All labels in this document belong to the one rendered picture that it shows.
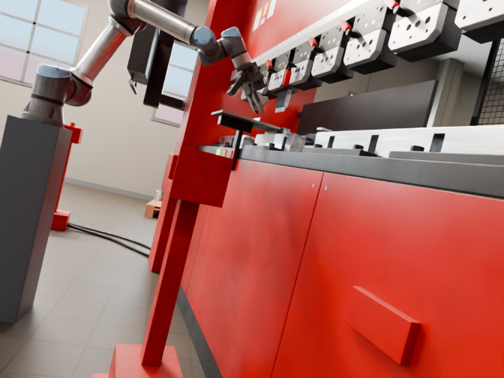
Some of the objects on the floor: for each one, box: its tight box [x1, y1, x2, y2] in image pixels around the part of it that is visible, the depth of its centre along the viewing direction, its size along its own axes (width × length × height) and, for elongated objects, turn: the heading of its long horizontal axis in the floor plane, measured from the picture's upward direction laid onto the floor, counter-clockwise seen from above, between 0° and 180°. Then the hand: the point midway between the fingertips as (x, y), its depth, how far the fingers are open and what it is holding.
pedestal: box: [50, 122, 83, 231], centre depth 282 cm, size 20×25×83 cm
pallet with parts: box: [144, 185, 164, 218], centre depth 484 cm, size 125×84×34 cm
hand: (258, 112), depth 157 cm, fingers open, 5 cm apart
